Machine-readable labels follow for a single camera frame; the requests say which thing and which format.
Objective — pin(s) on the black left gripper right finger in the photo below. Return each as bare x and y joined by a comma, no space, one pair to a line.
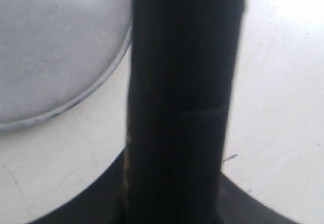
236,206

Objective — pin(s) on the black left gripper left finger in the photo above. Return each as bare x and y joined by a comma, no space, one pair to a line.
101,202

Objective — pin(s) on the yellow black claw hammer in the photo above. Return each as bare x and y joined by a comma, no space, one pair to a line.
182,65

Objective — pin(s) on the round metal plate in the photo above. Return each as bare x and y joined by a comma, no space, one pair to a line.
55,53

